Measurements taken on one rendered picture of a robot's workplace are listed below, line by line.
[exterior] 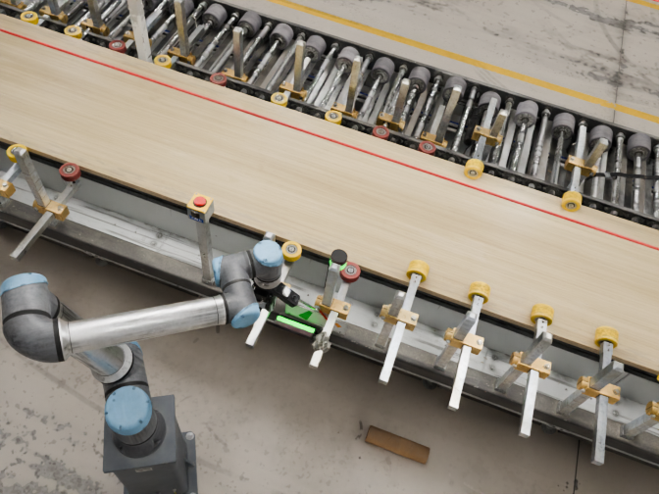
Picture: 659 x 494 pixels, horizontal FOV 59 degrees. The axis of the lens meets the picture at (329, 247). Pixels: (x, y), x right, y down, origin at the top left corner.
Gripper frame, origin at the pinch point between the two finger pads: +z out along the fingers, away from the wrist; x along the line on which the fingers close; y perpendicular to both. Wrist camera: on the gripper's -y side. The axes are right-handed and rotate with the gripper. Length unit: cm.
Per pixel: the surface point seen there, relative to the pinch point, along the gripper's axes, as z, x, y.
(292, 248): 6.4, -31.7, 4.1
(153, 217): 28, -37, 72
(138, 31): -5, -112, 115
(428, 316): 28, -36, -57
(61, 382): 98, 27, 97
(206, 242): -3.1, -15.1, 32.9
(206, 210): -24.3, -14.7, 31.1
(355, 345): 29.7, -12.6, -32.1
